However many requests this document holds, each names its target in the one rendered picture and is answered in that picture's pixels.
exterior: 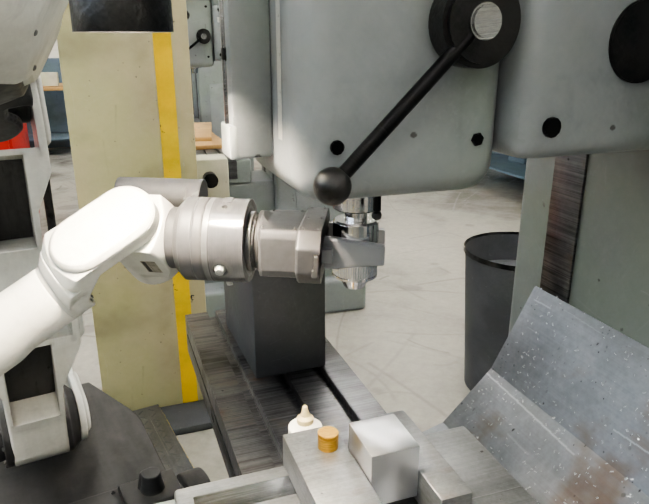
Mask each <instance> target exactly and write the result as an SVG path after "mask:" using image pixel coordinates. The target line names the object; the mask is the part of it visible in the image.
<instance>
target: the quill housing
mask: <svg viewBox="0 0 649 504"><path fill-rule="evenodd" d="M433 1H434V0H269V20H270V58H271V96H272V134H273V154H272V156H270V157H264V158H255V159H256V160H257V161H258V162H259V163H260V164H261V165H262V166H264V167H265V168H266V169H268V170H269V171H271V172H272V173H273V174H275V175H276V176H277V177H279V178H280V179H282V180H283V181H284V182H286V183H287V184H289V185H290V186H291V187H293V188H294V189H296V190H297V191H298V192H300V193H301V194H302V195H304V196H306V197H308V198H310V199H313V200H318V199H317V197H316V196H315V194H314V190H313V183H314V179H315V177H316V176H317V174H318V173H319V172H320V171H321V170H323V169H325V168H328V167H337V168H339V167H340V166H341V165H342V164H343V163H344V162H345V161H346V159H347V158H348V157H349V156H350V155H351V154H352V153H353V152H354V151H355V149H356V148H357V147H358V146H359V145H360V144H361V143H362V142H363V141H364V140H365V138H366V137H367V136H368V135H369V134H370V133H371V132H372V131H373V130H374V129H375V127H376V126H377V125H378V124H379V123H380V122H381V121H382V120H383V119H384V117H385V116H386V115H387V114H388V113H389V112H390V111H391V110H392V109H393V108H394V106H395V105H396V104H397V103H398V102H399V101H400V100H401V99H402V98H403V96H404V95H405V94H406V93H407V92H408V91H409V90H410V89H411V88H412V87H413V85H414V84H415V83H416V82H417V81H418V80H419V79H420V78H421V77H422V76H423V74H424V73H425V72H426V71H427V70H428V69H429V68H430V67H431V66H432V64H433V63H434V62H435V61H436V60H437V59H438V58H439V57H440V56H439V55H438V54H437V52H436V51H435V49H434V47H433V45H432V43H431V40H430V36H429V29H428V21H429V13H430V9H431V6H432V3H433ZM499 63H500V61H499V62H498V63H496V64H495V65H492V66H490V67H487V68H481V69H475V68H462V67H456V66H453V65H452V67H451V68H450V69H449V70H448V71H447V72H446V73H445V74H444V75H443V76H442V78H441V79H440V80H439V81H438V82H437V83H436V84H435V85H434V86H433V87H432V89H431V90H430V91H429V92H428V93H427V94H426V95H425V96H424V97H423V99H422V100H421V101H420V102H419V103H418V104H417V105H416V106H415V107H414V108H413V110H412V111H411V112H410V113H409V114H408V115H407V116H406V117H405V118H404V120H403V121H402V122H401V123H400V124H399V125H398V126H397V127H396V128H395V129H394V131H393V132H392V133H391V134H390V135H389V136H388V137H387V138H386V139H385V141H384V142H383V143H382V144H381V145H380V146H379V147H378V148H377V149H376V150H375V152H374V153H373V154H372V155H371V156H370V157H369V158H368V159H367V160H366V161H365V163H364V164H363V165H362V166H361V167H360V168H359V169H358V170H357V171H356V173H355V174H354V175H353V176H352V177H351V178H350V179H351V183H352V190H351V193H350V196H349V197H348V199H355V198H367V197H378V196H389V195H401V194H412V193H423V192H435V191H446V190H458V189H465V188H468V187H472V186H473V185H475V184H477V183H478V182H480V181H481V180H482V179H483V178H484V177H485V175H486V173H487V172H488V170H489V166H490V162H491V155H492V144H493V132H494V120H495V109H496V97H497V86H498V74H499Z"/></svg>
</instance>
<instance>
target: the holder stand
mask: <svg viewBox="0 0 649 504"><path fill-rule="evenodd" d="M224 292H225V310H226V324H227V326H228V328H229V329H230V331H231V333H232V335H233V337H234V339H235V340H236V342H237V344H238V346H239V348H240V350H241V351H242V353H243V355H244V357H245V359H246V361H247V362H248V364H249V366H250V368H251V370H252V372H253V373H254V375H255V377H256V378H263V377H268V376H274V375H279V374H284V373H290V372H295V371H300V370H305V369H311V368H316V367H321V366H324V365H325V270H324V274H323V278H322V282H321V284H312V283H298V282H297V279H296V278H289V277H267V276H260V275H259V272H258V270H257V269H256V270H255V272H254V276H253V278H252V280H251V281H250V282H249V283H245V282H233V285H230V286H229V285H227V282H224Z"/></svg>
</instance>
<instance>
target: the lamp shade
mask: <svg viewBox="0 0 649 504"><path fill-rule="evenodd" d="M68 1H69V9H70V17H71V26H72V32H102V33H166V32H174V29H173V16H172V2H171V0H68Z"/></svg>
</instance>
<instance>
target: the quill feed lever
mask: <svg viewBox="0 0 649 504"><path fill-rule="evenodd" d="M520 23H521V9H520V4H519V0H434V1H433V3H432V6H431V9H430V13H429V21H428V29H429V36H430V40H431V43H432V45H433V47H434V49H435V51H436V52H437V54H438V55H439V56H440V57H439V58H438V59H437V60H436V61H435V62H434V63H433V64H432V66H431V67H430V68H429V69H428V70H427V71H426V72H425V73H424V74H423V76H422V77H421V78H420V79H419V80H418V81H417V82H416V83H415V84H414V85H413V87H412V88H411V89H410V90H409V91H408V92H407V93H406V94H405V95H404V96H403V98H402V99H401V100H400V101H399V102H398V103H397V104H396V105H395V106H394V108H393V109H392V110H391V111H390V112H389V113H388V114H387V115H386V116H385V117H384V119H383V120H382V121H381V122H380V123H379V124H378V125H377V126H376V127H375V129H374V130H373V131H372V132H371V133H370V134H369V135H368V136H367V137H366V138H365V140H364V141H363V142H362V143H361V144H360V145H359V146H358V147H357V148H356V149H355V151H354V152H353V153H352V154H351V155H350V156H349V157H348V158H347V159H346V161H345V162H344V163H343V164H342V165H341V166H340V167H339V168H337V167H328V168H325V169H323V170H321V171H320V172H319V173H318V174H317V176H316V177H315V179H314V183H313V190H314V194H315V196H316V197H317V199H318V200H319V201H320V202H322V203H323V204H325V205H329V206H336V205H340V204H342V203H343V202H345V201H346V200H347V199H348V197H349V196H350V193H351V190H352V183H351V179H350V178H351V177H352V176H353V175H354V174H355V173H356V171H357V170H358V169H359V168H360V167H361V166H362V165H363V164H364V163H365V161H366V160H367V159H368V158H369V157H370V156H371V155H372V154H373V153H374V152H375V150H376V149H377V148H378V147H379V146H380V145H381V144H382V143H383V142H384V141H385V139H386V138H387V137H388V136H389V135H390V134H391V133H392V132H393V131H394V129H395V128H396V127H397V126H398V125H399V124H400V123H401V122H402V121H403V120H404V118H405V117H406V116H407V115H408V114H409V113H410V112H411V111H412V110H413V108H414V107H415V106H416V105H417V104H418V103H419V102H420V101H421V100H422V99H423V97H424V96H425V95H426V94H427V93H428V92H429V91H430V90H431V89H432V87H433V86H434V85H435V84H436V83H437V82H438V81H439V80H440V79H441V78H442V76H443V75H444V74H445V73H446V72H447V71H448V70H449V69H450V68H451V67H452V65H453V66H456V67H462V68H475V69H481V68H487V67H490V66H492V65H495V64H496V63H498V62H499V61H501V60H502V59H503V58H504V57H505V56H506V55H507V54H508V53H509V51H510V50H511V48H512V47H513V45H514V43H515V41H516V39H517V36H518V33H519V29H520Z"/></svg>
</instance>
